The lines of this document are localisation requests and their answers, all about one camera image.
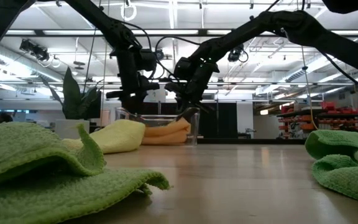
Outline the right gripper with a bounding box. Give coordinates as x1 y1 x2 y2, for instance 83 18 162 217
165 60 220 121

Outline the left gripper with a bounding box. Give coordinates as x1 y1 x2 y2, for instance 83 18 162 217
106 46 160 116

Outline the yellow microfiber towel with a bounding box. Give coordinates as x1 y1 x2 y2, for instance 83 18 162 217
61 119 147 155

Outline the orange microfiber towel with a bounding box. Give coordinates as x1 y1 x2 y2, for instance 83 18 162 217
140 117 192 146

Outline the green microfiber towel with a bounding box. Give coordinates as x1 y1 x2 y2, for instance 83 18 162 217
305 129 358 207
0 121 171 224

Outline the clear plastic bin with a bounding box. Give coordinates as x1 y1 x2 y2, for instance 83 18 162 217
115 106 201 147

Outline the white box on stand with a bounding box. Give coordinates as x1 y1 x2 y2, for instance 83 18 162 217
143 84 167 103

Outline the snake plant in white pot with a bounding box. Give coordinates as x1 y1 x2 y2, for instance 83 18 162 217
40 67 104 140

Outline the shelving rack with bins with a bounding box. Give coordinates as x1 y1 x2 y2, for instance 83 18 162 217
276 101 358 140

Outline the black ceiling mounted device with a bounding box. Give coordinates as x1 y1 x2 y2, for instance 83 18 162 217
19 39 50 62

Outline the person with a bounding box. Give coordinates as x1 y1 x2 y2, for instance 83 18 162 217
0 111 14 124

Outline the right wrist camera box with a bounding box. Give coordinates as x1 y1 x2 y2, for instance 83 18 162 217
173 57 196 81

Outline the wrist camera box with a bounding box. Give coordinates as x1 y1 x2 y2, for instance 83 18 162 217
173 57 196 81
140 49 158 72

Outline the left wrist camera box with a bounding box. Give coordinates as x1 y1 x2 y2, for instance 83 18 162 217
140 49 158 72

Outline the thin black hanging cable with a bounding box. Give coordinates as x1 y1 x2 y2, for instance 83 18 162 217
83 27 98 94

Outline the black hanging camera with cable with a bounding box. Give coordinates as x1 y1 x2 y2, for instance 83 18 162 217
227 43 250 63

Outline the black overhead frame beam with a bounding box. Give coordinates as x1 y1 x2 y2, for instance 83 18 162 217
0 29 358 37

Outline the white cable ring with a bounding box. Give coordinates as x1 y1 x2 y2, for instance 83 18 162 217
120 0 137 22

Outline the yellow hanging cable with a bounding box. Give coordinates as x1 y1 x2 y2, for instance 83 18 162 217
296 0 319 131

